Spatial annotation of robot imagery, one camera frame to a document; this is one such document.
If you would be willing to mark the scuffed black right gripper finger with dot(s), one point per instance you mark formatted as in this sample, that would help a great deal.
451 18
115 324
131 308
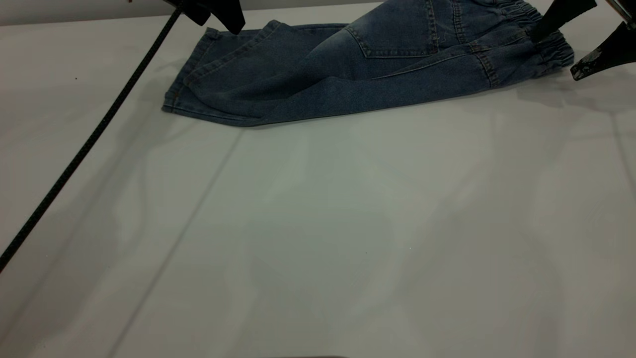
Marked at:
616 49

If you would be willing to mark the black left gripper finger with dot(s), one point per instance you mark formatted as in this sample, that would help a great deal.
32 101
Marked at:
198 10
231 15

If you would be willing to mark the blue denim jeans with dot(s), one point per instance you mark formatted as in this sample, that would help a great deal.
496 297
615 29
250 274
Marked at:
348 74

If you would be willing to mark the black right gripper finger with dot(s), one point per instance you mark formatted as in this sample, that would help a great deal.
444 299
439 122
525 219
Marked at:
561 15

